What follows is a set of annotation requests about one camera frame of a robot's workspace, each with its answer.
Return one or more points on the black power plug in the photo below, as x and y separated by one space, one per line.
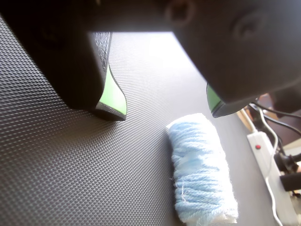
285 160
291 182

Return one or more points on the light blue yarn-wrapped block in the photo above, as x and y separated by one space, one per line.
200 164

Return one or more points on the white power strip red switch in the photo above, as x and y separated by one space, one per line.
263 153

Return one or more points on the black gripper finger curved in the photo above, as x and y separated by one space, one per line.
235 58

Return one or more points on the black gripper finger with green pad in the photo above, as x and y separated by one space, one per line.
70 70

